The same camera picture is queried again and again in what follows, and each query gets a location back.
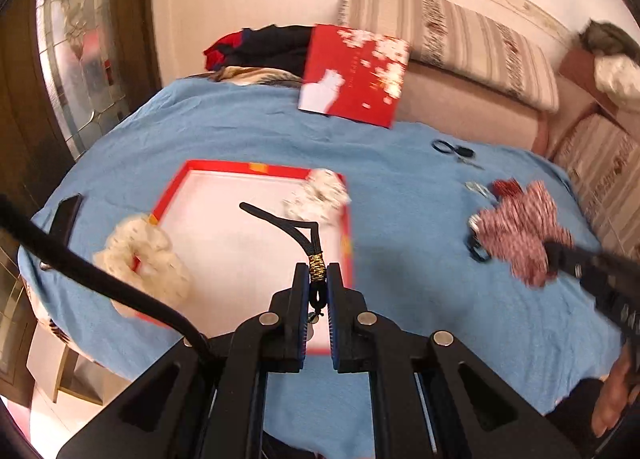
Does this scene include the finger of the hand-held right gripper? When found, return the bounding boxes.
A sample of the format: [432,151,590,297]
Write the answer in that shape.
[542,240,601,290]

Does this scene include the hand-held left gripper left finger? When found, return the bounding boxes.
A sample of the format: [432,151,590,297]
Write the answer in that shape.
[55,263,308,459]

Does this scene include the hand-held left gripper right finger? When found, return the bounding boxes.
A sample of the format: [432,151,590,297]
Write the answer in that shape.
[327,263,583,459]

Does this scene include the red and white scrunchie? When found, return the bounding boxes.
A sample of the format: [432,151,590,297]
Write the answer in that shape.
[472,179,576,288]

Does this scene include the black cord lanyard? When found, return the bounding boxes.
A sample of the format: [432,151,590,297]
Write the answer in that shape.
[239,202,331,325]

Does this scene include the red shallow box tray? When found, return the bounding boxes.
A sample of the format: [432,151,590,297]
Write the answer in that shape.
[131,160,356,357]

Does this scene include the blue striped strap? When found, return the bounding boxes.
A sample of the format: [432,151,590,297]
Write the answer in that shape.
[465,181,496,200]

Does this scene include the person's right hand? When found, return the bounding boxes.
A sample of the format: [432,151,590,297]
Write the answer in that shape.
[590,339,640,440]

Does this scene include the blue towel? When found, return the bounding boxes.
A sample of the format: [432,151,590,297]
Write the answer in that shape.
[17,76,613,459]

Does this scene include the white printed scrunchie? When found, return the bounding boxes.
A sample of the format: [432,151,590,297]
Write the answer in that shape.
[281,168,351,227]

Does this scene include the striped sofa cushion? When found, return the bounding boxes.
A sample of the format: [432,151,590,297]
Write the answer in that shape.
[550,114,640,260]
[336,0,560,114]

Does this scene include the person's dark pants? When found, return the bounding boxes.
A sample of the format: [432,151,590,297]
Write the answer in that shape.
[545,378,616,459]

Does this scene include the small scissors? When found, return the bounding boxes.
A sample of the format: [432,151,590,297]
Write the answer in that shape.
[452,146,485,170]

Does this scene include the cream fluffy scrunchie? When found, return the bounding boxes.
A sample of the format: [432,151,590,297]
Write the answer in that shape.
[92,215,193,320]

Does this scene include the pink sofa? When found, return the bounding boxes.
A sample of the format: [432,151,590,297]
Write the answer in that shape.
[395,59,551,154]

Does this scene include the white pillow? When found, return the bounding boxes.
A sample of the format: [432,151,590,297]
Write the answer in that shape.
[595,54,640,112]

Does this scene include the red box lid with cat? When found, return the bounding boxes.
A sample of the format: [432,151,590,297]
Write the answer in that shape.
[297,24,412,128]

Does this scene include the floral patterned cloth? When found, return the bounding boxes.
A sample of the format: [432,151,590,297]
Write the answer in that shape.
[207,66,306,88]

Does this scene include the grey furry item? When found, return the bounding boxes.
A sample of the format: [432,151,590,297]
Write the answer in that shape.
[575,19,640,60]

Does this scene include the dark clothes pile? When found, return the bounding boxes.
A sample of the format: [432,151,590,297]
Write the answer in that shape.
[202,25,313,77]

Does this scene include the black phone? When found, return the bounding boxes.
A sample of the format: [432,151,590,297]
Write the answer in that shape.
[42,194,83,272]

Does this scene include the glass panel door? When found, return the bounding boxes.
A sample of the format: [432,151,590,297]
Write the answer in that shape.
[35,0,163,160]

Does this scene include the black cable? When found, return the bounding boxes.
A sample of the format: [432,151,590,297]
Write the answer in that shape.
[0,194,216,365]

